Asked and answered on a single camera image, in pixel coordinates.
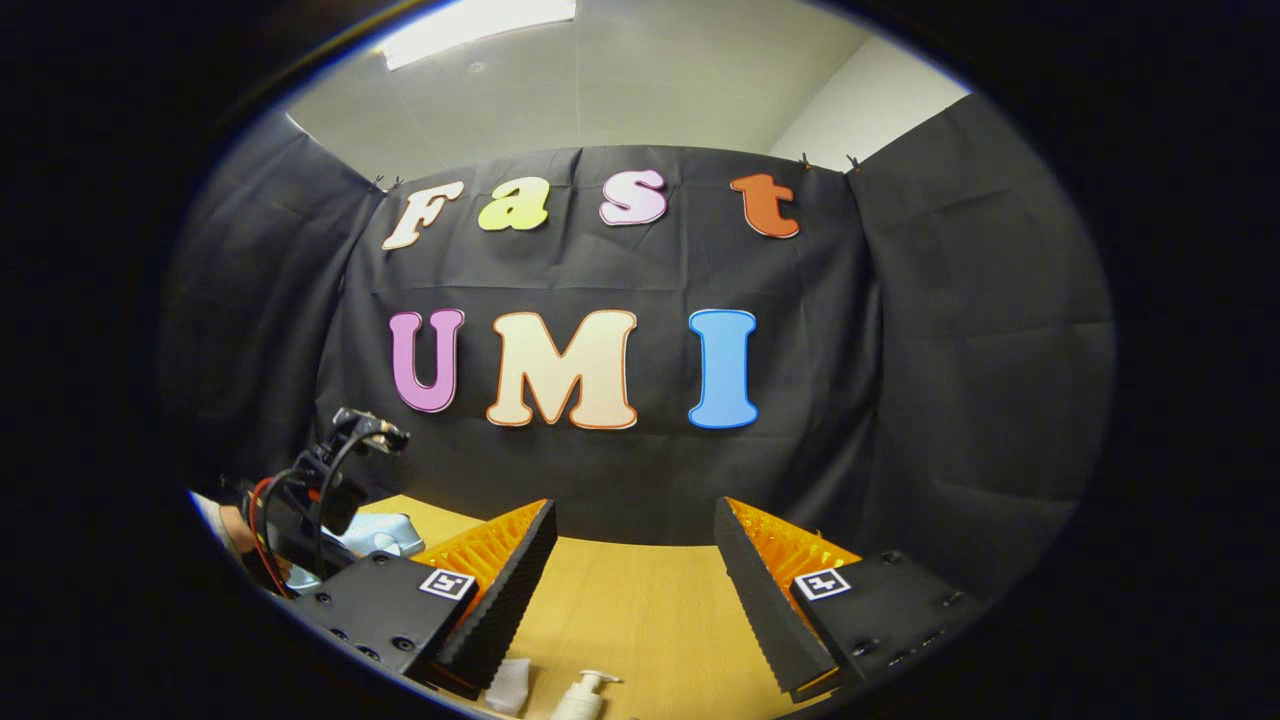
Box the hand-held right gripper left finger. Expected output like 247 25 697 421
283 498 559 701

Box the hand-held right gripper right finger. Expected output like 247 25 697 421
712 497 986 704

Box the white skin care tube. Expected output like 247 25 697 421
485 657 533 716

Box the light blue suitcase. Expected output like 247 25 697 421
290 512 426 591

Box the white pump bottle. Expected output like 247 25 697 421
550 669 624 720

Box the black backdrop cloth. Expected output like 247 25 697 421
160 92 1117 601

